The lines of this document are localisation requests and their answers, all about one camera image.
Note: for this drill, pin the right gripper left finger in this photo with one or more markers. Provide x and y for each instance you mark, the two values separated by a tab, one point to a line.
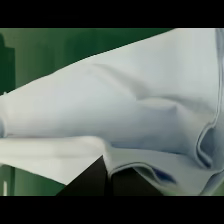
91	180

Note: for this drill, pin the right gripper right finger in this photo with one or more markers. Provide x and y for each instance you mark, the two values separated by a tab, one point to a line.
128	185

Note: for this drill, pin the white T-shirt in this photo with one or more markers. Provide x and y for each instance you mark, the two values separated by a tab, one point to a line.
133	100

